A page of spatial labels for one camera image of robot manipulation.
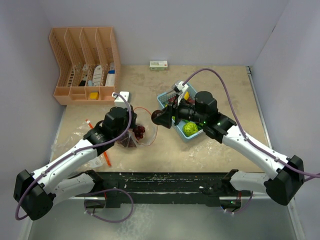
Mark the blue white box in organizer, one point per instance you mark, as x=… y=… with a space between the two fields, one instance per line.
x=111 y=76

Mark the small white green box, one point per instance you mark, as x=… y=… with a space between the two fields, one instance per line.
x=158 y=65

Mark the clear orange-zip bag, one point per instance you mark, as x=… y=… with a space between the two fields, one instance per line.
x=144 y=133

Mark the red grape bunch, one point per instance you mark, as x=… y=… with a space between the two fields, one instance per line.
x=131 y=138
x=189 y=100

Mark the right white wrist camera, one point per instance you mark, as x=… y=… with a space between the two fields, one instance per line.
x=179 y=87

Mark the orange desk file organizer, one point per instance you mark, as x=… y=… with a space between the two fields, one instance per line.
x=78 y=50

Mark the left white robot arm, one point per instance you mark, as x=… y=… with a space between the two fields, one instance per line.
x=38 y=191

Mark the yellow banana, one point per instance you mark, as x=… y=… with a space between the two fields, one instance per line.
x=186 y=96

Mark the light blue plastic basket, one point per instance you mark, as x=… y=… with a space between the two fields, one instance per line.
x=162 y=102

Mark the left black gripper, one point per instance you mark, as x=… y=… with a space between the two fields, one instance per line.
x=132 y=125

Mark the green bumpy fruit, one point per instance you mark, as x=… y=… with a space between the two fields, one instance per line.
x=190 y=128

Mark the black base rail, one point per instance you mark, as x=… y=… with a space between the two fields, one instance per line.
x=179 y=188

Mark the yellow block in organizer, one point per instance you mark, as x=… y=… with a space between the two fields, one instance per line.
x=94 y=96

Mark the white tube in organizer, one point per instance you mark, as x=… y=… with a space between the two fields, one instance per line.
x=97 y=76

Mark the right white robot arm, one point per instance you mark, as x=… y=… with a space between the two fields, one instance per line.
x=282 y=176

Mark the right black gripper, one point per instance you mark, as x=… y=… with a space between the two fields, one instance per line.
x=165 y=118

